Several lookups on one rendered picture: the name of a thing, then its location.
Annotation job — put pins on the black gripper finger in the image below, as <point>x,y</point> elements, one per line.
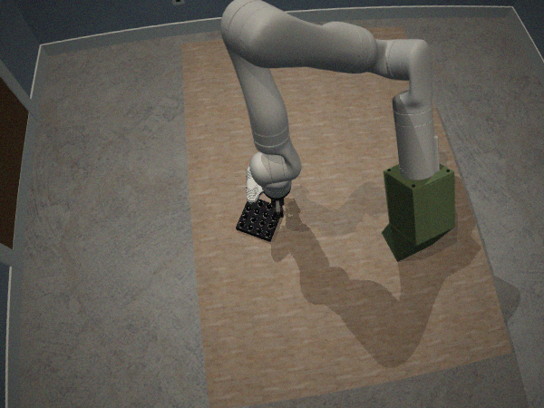
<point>278,211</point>

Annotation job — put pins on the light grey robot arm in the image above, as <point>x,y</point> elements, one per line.
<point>267,37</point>

